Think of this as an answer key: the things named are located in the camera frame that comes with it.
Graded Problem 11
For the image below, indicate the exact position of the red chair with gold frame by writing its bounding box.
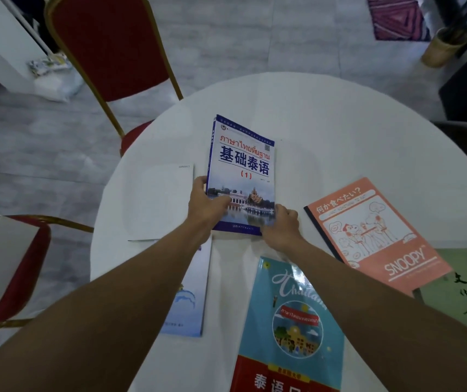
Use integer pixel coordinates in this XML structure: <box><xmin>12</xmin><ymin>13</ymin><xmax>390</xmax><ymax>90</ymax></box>
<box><xmin>44</xmin><ymin>0</ymin><xmax>184</xmax><ymax>157</ymax></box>
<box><xmin>0</xmin><ymin>209</ymin><xmax>94</xmax><ymax>329</ymax></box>

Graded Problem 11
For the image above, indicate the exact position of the blue textbook with palace photo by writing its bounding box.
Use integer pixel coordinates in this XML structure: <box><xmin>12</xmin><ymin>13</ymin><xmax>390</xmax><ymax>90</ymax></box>
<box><xmin>207</xmin><ymin>114</ymin><xmax>277</xmax><ymax>237</ymax></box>

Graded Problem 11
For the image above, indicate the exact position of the person's right forearm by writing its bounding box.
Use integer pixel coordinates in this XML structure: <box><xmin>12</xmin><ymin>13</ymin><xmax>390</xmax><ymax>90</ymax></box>
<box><xmin>269</xmin><ymin>237</ymin><xmax>467</xmax><ymax>392</ymax></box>

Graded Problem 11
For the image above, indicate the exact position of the person's left hand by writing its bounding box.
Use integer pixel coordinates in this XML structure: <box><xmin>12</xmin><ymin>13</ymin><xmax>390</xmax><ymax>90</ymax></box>
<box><xmin>187</xmin><ymin>176</ymin><xmax>232</xmax><ymax>234</ymax></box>

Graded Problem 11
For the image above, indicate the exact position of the orange cartoon notebook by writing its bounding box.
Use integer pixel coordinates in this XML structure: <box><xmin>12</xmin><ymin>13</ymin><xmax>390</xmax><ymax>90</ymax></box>
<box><xmin>303</xmin><ymin>177</ymin><xmax>453</xmax><ymax>298</ymax></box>

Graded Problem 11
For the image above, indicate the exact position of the person's right hand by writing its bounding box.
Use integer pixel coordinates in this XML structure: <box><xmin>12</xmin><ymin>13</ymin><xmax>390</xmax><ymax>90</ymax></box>
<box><xmin>261</xmin><ymin>204</ymin><xmax>304</xmax><ymax>252</ymax></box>

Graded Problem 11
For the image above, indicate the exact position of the white paper sheet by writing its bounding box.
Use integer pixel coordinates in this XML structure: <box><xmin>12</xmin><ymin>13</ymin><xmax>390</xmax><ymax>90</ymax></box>
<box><xmin>128</xmin><ymin>162</ymin><xmax>196</xmax><ymax>242</ymax></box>

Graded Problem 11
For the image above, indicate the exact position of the white cabinet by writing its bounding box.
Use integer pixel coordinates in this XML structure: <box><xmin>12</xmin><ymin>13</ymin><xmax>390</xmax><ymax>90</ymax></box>
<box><xmin>0</xmin><ymin>0</ymin><xmax>54</xmax><ymax>94</ymax></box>

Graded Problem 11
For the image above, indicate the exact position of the pink patterned rug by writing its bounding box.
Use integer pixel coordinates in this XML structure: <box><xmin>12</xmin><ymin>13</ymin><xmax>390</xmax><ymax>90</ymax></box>
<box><xmin>366</xmin><ymin>0</ymin><xmax>433</xmax><ymax>42</ymax></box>

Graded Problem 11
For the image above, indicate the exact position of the white and light blue book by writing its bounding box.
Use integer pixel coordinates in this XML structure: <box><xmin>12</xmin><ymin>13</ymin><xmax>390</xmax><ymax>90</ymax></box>
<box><xmin>159</xmin><ymin>234</ymin><xmax>213</xmax><ymax>338</ymax></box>

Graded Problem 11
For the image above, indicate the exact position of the white plastic bag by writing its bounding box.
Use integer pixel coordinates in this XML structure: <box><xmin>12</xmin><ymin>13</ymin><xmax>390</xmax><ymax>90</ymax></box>
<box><xmin>28</xmin><ymin>53</ymin><xmax>84</xmax><ymax>103</ymax></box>

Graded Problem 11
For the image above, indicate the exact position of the green book with calligraphy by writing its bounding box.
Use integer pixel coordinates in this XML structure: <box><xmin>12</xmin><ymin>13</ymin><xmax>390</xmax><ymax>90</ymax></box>
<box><xmin>413</xmin><ymin>248</ymin><xmax>467</xmax><ymax>344</ymax></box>

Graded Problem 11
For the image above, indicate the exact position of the person's left forearm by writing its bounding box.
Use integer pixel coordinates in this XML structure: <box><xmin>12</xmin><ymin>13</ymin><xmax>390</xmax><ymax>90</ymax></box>
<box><xmin>0</xmin><ymin>224</ymin><xmax>214</xmax><ymax>392</ymax></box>

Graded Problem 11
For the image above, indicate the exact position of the teal and red textbook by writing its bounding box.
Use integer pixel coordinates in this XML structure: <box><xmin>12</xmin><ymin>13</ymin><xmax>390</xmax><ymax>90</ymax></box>
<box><xmin>230</xmin><ymin>256</ymin><xmax>345</xmax><ymax>392</ymax></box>

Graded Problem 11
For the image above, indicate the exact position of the woven basket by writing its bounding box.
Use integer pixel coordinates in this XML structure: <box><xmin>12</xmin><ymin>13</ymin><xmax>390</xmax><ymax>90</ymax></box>
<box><xmin>421</xmin><ymin>27</ymin><xmax>467</xmax><ymax>69</ymax></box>

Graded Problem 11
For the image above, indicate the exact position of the white tablecloth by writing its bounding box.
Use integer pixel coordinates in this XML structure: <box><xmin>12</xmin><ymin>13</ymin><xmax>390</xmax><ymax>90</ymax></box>
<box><xmin>90</xmin><ymin>72</ymin><xmax>467</xmax><ymax>392</ymax></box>

